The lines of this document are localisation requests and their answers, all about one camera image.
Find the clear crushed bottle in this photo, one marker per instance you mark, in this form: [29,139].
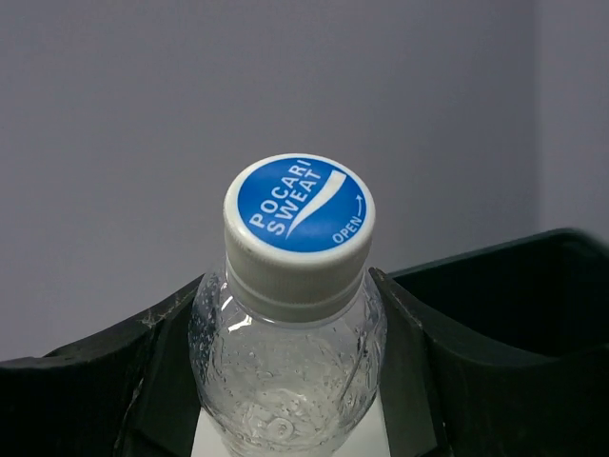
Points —
[287,332]

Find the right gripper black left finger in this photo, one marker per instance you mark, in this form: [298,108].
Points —
[127,390]

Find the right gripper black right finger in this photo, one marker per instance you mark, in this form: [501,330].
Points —
[449,391]

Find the dark green plastic bin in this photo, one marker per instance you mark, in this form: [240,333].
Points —
[545,293]

